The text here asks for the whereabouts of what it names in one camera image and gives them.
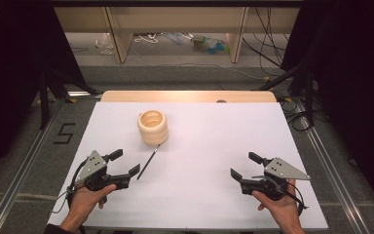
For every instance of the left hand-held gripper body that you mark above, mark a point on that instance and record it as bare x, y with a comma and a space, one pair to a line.
92, 167

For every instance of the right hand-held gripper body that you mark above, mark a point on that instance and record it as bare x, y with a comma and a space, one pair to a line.
280, 170

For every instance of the person's left hand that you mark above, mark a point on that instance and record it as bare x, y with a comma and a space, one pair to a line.
84, 201

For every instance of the person's right hand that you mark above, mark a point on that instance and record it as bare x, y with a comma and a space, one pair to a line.
280, 208

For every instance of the ribbed wooden cup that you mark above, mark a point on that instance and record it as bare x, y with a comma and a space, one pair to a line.
152, 128

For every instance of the white table sheet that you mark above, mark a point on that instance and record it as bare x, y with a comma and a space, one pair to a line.
191, 146

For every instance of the black metal stand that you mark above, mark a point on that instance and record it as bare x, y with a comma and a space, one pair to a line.
309, 97
44, 100

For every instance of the clear plastic bag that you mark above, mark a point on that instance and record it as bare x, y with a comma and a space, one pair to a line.
104, 44

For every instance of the black curtain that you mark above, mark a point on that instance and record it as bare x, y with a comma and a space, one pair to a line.
13, 65
354, 81

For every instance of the colourful plastic bag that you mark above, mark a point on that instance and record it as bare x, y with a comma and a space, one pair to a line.
209, 45

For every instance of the light wooden shelf unit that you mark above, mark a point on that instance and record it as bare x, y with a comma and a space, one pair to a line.
175, 19

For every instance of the aluminium floor rail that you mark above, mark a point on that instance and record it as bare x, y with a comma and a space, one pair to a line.
331, 175
19, 185

